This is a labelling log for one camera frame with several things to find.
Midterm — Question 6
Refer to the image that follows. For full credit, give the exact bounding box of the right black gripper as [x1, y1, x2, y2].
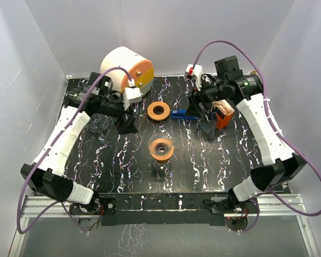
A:
[184, 77, 227, 118]

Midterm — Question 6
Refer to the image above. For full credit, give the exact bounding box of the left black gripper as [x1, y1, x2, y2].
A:
[98, 95, 138, 134]

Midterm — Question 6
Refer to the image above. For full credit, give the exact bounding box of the coffee filter packet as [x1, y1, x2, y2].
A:
[208, 100, 234, 130]

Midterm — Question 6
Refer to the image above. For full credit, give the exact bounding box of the clear glass dripper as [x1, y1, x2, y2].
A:
[148, 133, 174, 161]

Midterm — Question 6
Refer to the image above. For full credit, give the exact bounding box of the glass carafe with brown band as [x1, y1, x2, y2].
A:
[152, 161, 172, 176]

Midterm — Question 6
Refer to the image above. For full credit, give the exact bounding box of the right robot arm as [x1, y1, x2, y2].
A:
[185, 56, 306, 213]

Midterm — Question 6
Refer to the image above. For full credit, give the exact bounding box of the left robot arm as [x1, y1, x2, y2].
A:
[21, 73, 141, 214]

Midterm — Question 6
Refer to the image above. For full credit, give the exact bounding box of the dark glass dripper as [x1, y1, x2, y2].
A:
[198, 120, 216, 143]

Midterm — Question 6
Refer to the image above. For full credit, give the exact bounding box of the white round drawer cabinet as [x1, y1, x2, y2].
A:
[100, 46, 154, 100]

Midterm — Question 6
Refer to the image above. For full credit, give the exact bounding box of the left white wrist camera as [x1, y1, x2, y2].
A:
[123, 87, 142, 111]

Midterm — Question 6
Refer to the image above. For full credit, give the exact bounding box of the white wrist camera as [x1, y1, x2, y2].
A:
[123, 87, 142, 111]
[185, 64, 203, 91]

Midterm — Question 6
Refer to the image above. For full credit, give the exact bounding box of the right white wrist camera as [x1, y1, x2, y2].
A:
[185, 64, 203, 91]

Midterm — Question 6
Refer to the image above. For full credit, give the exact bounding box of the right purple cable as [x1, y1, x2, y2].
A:
[193, 40, 321, 216]

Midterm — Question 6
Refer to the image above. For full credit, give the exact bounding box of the purple cable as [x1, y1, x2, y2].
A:
[17, 66, 134, 235]
[193, 40, 321, 216]

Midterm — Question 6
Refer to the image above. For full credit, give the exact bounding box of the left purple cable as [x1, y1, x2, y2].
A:
[17, 66, 134, 235]

